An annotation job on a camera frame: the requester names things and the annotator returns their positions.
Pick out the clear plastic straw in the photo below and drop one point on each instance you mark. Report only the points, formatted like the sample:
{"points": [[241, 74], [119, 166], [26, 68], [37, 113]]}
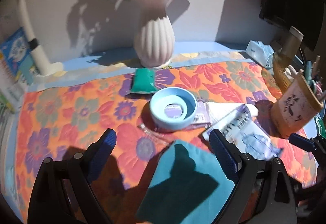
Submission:
{"points": [[152, 134]]}

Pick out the beige thermos bottle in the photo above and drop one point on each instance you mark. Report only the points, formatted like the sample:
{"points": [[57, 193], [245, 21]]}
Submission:
{"points": [[292, 43]]}

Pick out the white tissue packet with print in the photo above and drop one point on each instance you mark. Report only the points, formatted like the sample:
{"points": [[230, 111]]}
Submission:
{"points": [[235, 122]]}

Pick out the stack of books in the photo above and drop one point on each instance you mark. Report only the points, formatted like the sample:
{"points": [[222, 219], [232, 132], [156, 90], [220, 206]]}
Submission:
{"points": [[17, 68]]}

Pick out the white desk lamp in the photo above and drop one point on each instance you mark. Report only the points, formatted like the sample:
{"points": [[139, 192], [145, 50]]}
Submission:
{"points": [[38, 54]]}

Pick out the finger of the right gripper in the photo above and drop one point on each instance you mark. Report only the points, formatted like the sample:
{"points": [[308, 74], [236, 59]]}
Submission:
{"points": [[314, 145]]}

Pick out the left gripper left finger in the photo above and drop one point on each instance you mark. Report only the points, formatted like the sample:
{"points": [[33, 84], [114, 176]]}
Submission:
{"points": [[49, 202]]}

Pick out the pink ribbed vase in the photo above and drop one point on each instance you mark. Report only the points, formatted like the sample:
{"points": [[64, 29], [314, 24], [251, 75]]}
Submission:
{"points": [[154, 39]]}

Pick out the light blue ring bowl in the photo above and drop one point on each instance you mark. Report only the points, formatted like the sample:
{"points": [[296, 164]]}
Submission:
{"points": [[173, 108]]}

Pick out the purple wet wipes pack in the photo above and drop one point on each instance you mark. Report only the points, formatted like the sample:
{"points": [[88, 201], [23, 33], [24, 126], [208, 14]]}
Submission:
{"points": [[202, 114]]}

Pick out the brown paper pen holder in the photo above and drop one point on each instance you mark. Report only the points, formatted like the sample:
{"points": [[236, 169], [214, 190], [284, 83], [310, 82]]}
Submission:
{"points": [[296, 107]]}

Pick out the teal cloth pouch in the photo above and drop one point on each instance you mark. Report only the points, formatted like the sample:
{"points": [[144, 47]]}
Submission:
{"points": [[188, 186]]}

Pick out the amber glass plate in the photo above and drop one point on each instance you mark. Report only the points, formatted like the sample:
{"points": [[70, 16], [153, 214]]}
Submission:
{"points": [[279, 63]]}

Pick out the floral orange tablecloth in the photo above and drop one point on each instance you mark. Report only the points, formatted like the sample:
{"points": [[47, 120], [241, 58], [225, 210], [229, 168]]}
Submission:
{"points": [[150, 146]]}

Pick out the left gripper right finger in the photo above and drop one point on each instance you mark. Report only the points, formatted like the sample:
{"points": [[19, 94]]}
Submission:
{"points": [[262, 190]]}

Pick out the green small pouch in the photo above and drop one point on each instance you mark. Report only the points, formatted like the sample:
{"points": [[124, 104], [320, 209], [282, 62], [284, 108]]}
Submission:
{"points": [[143, 82]]}

